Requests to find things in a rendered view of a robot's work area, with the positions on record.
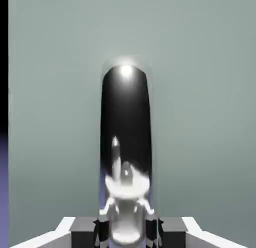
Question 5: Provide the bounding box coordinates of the grey-green painted cabinet door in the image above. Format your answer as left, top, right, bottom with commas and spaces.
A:
8, 0, 256, 248

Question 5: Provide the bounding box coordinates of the curved shiny dark metal handle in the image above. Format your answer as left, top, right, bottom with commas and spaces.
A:
97, 62, 161, 248

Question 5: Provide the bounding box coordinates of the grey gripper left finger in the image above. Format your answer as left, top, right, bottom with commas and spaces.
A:
9, 216, 101, 248

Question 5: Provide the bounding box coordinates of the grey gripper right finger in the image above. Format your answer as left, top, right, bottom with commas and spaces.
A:
157, 216, 250, 248

